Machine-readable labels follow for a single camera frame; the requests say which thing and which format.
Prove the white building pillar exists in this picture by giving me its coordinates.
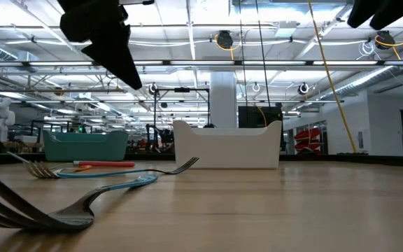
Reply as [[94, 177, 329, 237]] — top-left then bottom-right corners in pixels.
[[210, 71, 238, 129]]

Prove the long ceiling light bar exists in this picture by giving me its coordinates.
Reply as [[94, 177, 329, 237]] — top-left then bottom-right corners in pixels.
[[0, 59, 403, 68]]

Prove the yellow hanging cable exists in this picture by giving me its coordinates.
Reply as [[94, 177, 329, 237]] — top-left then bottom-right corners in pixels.
[[307, 0, 358, 154]]

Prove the black hanging cable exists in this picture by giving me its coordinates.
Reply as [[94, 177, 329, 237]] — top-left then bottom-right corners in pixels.
[[238, 0, 249, 108], [255, 0, 271, 108]]

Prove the teal plastic bin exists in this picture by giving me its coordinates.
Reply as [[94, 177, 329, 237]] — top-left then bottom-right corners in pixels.
[[43, 130, 129, 162]]

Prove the white humanoid robot figure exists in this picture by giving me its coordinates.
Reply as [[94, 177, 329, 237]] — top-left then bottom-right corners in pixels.
[[0, 97, 16, 143]]

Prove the silver fork with red handle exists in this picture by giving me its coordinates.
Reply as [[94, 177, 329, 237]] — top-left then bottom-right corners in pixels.
[[6, 150, 136, 168]]

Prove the silver fork with blue handle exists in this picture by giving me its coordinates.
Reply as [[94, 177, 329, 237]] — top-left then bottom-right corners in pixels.
[[56, 156, 201, 179], [0, 164, 160, 232]]

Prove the rack of red bins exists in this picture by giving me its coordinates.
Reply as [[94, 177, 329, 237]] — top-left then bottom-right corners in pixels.
[[294, 120, 328, 155]]

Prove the large silver ventilation duct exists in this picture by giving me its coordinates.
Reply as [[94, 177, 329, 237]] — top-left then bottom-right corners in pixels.
[[322, 41, 403, 101]]

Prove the black background frame rig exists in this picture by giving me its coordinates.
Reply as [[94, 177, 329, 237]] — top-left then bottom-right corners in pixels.
[[153, 87, 211, 129]]

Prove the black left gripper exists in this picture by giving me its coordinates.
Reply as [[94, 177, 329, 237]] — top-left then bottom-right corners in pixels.
[[80, 0, 155, 91]]

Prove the white plastic bin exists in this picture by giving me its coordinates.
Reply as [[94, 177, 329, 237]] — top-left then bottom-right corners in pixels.
[[171, 119, 284, 170]]

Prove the black background robot rig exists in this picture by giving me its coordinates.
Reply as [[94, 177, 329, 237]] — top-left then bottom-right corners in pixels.
[[144, 122, 174, 154]]

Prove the silver fork with orange handle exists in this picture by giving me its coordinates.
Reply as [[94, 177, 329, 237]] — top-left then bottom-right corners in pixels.
[[24, 160, 93, 180]]

